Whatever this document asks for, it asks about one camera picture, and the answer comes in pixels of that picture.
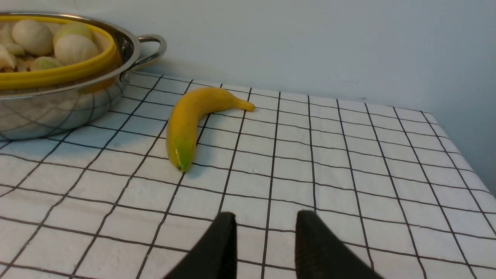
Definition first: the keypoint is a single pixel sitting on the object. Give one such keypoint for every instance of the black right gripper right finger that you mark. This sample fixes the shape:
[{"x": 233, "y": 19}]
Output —
[{"x": 320, "y": 254}]

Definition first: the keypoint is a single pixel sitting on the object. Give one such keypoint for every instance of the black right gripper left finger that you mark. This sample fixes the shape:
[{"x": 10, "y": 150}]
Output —
[{"x": 214, "y": 256}]

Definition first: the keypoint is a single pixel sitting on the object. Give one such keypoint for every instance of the yellow bamboo steamer basket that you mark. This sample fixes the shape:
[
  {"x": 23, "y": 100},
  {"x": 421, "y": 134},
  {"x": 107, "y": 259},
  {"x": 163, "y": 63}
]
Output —
[{"x": 20, "y": 70}]

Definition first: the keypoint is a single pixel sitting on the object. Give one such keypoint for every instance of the stainless steel pot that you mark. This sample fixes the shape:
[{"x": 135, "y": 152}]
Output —
[{"x": 56, "y": 109}]

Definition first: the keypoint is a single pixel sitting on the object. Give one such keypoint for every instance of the white grid tablecloth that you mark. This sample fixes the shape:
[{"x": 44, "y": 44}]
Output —
[{"x": 103, "y": 201}]

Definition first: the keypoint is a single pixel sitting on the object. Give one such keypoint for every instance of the yellow banana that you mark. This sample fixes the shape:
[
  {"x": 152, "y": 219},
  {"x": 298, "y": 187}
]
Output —
[{"x": 191, "y": 108}]

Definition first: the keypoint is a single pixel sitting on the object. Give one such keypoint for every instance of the white round bun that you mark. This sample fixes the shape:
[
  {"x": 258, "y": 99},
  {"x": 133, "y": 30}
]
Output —
[
  {"x": 33, "y": 36},
  {"x": 73, "y": 48}
]

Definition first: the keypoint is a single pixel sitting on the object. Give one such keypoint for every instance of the pale green round bun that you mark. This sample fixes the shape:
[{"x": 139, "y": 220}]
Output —
[{"x": 77, "y": 28}]

